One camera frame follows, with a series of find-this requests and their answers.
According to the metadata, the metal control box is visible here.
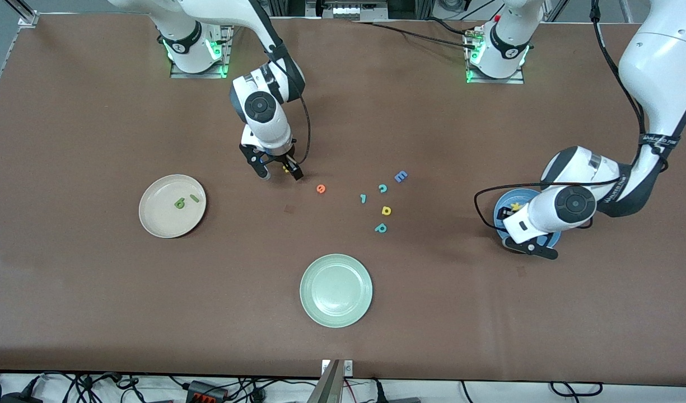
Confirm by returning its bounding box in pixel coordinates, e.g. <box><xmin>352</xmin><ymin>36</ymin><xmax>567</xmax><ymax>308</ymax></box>
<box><xmin>306</xmin><ymin>0</ymin><xmax>391</xmax><ymax>21</ymax></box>

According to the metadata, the looped black cable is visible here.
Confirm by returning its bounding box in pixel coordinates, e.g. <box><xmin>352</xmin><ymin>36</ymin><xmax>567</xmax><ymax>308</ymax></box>
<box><xmin>549</xmin><ymin>382</ymin><xmax>604</xmax><ymax>397</ymax></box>

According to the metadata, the beige round plate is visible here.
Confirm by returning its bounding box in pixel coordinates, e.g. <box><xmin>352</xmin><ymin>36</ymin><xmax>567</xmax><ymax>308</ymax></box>
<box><xmin>139</xmin><ymin>174</ymin><xmax>207</xmax><ymax>239</ymax></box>

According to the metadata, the black orange power strip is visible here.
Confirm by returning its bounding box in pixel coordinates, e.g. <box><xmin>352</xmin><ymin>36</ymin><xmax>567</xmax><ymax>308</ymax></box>
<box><xmin>185</xmin><ymin>381</ymin><xmax>230</xmax><ymax>402</ymax></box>

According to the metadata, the tangled black cable bundle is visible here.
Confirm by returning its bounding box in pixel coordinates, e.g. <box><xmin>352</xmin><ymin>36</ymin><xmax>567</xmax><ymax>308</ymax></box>
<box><xmin>0</xmin><ymin>372</ymin><xmax>186</xmax><ymax>403</ymax></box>

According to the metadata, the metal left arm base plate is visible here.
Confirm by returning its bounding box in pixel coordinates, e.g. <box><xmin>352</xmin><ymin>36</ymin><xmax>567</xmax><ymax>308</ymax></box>
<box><xmin>465</xmin><ymin>25</ymin><xmax>525</xmax><ymax>85</ymax></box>

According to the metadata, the thick black braided cable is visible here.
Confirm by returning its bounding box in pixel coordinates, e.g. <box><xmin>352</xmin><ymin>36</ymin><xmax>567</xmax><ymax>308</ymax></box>
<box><xmin>351</xmin><ymin>20</ymin><xmax>478</xmax><ymax>50</ymax></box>

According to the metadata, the pale green round plate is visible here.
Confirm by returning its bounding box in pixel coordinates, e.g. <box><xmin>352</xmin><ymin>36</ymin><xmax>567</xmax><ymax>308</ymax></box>
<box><xmin>300</xmin><ymin>254</ymin><xmax>374</xmax><ymax>329</ymax></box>

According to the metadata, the blue round plate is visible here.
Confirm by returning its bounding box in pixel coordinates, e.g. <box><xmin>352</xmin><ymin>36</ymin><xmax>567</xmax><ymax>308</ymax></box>
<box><xmin>493</xmin><ymin>189</ymin><xmax>562</xmax><ymax>250</ymax></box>

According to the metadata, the grey metal post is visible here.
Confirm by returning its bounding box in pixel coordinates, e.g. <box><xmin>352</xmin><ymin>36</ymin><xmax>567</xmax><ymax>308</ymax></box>
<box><xmin>308</xmin><ymin>359</ymin><xmax>341</xmax><ymax>403</ymax></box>

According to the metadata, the thin black cable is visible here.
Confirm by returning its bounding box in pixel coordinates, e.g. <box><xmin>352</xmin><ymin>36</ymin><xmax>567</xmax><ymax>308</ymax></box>
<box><xmin>424</xmin><ymin>17</ymin><xmax>472</xmax><ymax>35</ymax></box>

